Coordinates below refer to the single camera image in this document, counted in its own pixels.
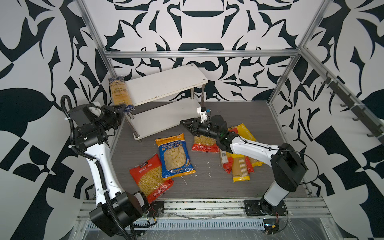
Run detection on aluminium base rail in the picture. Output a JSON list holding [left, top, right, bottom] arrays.
[[74, 196, 334, 221]]

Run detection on blue gold spaghetti pack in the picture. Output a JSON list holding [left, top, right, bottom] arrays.
[[108, 77, 135, 114]]

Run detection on red macaroni bag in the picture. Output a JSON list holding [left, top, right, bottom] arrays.
[[192, 136, 220, 153], [130, 154, 174, 204]]

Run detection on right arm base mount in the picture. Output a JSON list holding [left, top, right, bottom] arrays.
[[244, 198, 287, 217]]

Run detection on yellow Pastatime spaghetti pack right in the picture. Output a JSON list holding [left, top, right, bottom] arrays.
[[230, 124, 263, 167]]

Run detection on red macaroni bag centre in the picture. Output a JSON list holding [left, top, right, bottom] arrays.
[[192, 136, 220, 153]]

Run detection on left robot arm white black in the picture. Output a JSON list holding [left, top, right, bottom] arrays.
[[62, 104, 143, 240]]

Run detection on blue orecchiette pasta bag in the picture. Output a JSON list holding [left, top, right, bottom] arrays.
[[155, 134, 196, 181]]

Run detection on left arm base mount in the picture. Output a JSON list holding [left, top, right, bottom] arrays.
[[142, 201, 165, 218]]

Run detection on yellow pastatime spaghetti pack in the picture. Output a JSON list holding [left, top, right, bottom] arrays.
[[232, 157, 250, 183], [230, 124, 263, 167]]

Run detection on red spaghetti pack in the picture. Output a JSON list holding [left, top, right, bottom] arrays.
[[245, 156, 257, 174], [220, 150, 233, 174]]

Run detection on black corrugated cable hose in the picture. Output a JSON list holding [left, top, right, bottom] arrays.
[[60, 95, 134, 240]]

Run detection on red macaroni bag near left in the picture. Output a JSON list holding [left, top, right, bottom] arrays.
[[130, 154, 174, 204]]

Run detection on yellow Pastatime spaghetti pack front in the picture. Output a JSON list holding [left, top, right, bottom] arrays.
[[232, 157, 250, 183]]

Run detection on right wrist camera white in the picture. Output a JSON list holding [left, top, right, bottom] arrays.
[[197, 107, 211, 123]]

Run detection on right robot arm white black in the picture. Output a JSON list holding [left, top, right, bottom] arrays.
[[180, 115, 308, 207]]

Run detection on white two-tier shelf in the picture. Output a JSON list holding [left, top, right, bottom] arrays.
[[126, 64, 208, 141]]

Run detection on white slotted cable duct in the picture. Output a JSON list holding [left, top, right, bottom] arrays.
[[135, 219, 265, 231]]

